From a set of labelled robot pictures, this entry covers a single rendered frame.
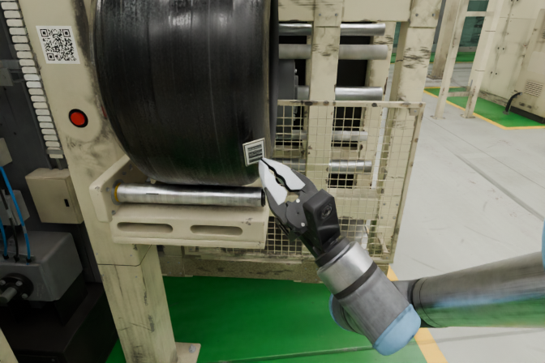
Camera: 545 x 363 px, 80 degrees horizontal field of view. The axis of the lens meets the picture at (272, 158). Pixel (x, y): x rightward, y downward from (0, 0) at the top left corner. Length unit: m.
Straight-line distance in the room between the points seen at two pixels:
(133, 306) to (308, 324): 0.80
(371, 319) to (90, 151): 0.70
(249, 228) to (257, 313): 0.96
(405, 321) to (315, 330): 1.06
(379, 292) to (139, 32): 0.54
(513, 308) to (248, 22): 0.52
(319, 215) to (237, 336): 1.17
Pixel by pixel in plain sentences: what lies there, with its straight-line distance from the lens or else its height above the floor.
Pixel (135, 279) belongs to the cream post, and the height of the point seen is 0.57.
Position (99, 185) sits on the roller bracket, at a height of 0.95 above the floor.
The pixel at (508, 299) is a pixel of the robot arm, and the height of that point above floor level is 0.97.
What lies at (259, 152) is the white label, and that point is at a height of 1.05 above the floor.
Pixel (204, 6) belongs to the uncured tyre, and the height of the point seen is 1.29.
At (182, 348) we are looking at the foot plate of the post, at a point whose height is 0.01.
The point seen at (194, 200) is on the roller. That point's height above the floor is 0.90.
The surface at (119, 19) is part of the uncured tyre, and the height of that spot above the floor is 1.28.
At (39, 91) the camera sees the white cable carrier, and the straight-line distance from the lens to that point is 0.92.
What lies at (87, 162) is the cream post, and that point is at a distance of 0.92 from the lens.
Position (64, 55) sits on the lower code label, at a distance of 0.85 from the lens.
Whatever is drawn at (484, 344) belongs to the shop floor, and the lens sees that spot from 1.82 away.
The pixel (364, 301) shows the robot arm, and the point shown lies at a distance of 0.57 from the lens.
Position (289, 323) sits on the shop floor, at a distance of 1.65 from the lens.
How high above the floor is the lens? 1.30
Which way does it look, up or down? 25 degrees down
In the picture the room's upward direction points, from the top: straight up
